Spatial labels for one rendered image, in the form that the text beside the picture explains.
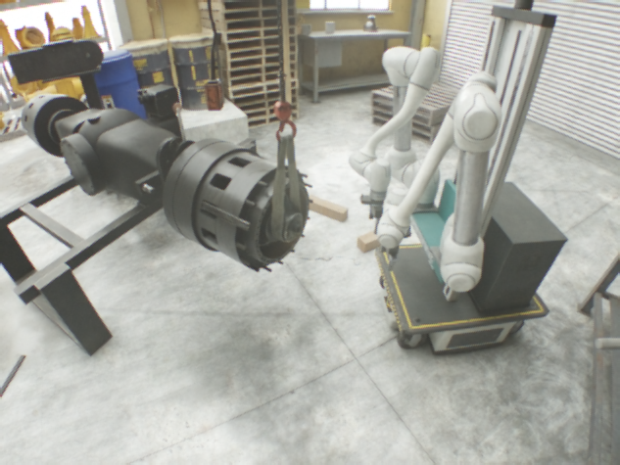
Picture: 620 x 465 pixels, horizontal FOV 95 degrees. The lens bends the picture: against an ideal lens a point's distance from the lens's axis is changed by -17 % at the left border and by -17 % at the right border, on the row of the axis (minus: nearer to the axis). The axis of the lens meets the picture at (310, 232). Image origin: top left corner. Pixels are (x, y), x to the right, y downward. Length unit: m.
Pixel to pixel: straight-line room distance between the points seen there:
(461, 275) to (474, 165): 0.42
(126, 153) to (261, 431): 1.69
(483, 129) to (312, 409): 1.55
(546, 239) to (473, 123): 0.97
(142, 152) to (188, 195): 0.60
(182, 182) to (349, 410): 1.43
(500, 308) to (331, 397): 1.08
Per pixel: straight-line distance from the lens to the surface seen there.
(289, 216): 1.50
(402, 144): 1.94
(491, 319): 2.08
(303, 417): 1.93
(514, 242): 1.76
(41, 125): 3.55
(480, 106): 1.05
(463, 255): 1.33
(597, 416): 2.19
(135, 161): 2.11
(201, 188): 1.57
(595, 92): 6.09
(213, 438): 1.95
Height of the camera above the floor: 1.80
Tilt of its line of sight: 39 degrees down
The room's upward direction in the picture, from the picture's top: straight up
